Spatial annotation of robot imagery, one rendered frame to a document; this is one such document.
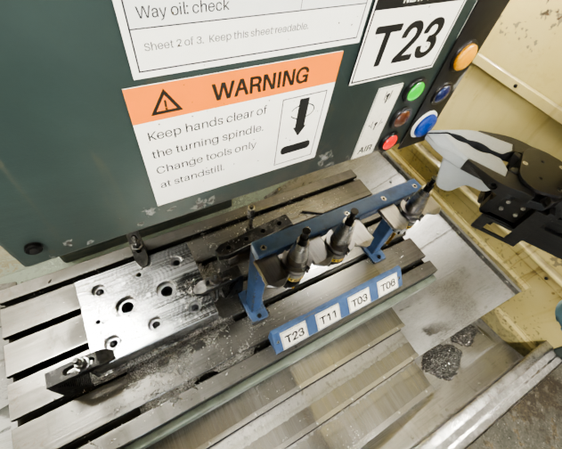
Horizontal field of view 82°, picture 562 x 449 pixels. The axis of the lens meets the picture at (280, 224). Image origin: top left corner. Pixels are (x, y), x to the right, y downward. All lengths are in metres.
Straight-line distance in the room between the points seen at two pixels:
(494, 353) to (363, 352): 0.53
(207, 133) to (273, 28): 0.08
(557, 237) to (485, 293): 0.90
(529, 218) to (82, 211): 0.43
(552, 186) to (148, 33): 0.39
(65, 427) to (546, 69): 1.44
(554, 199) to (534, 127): 0.76
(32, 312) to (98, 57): 0.94
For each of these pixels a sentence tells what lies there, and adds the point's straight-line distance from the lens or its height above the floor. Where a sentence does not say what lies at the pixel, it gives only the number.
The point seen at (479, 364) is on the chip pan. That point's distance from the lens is 1.44.
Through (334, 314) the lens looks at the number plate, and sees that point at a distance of 0.95.
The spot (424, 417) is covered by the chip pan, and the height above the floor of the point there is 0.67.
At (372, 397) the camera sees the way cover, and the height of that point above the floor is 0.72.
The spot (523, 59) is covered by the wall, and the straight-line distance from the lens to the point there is 1.17.
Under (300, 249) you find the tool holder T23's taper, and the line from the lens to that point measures 0.60.
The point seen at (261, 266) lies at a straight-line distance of 0.65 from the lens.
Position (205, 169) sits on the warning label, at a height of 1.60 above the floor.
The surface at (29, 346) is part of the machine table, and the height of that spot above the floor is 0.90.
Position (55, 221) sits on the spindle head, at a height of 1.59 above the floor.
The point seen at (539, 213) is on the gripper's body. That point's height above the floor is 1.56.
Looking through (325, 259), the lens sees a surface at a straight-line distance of 0.68.
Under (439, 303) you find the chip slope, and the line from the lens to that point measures 1.32.
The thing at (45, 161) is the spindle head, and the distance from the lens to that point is 0.24.
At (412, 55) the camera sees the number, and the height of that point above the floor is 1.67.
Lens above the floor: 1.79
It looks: 54 degrees down
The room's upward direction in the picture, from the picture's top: 12 degrees clockwise
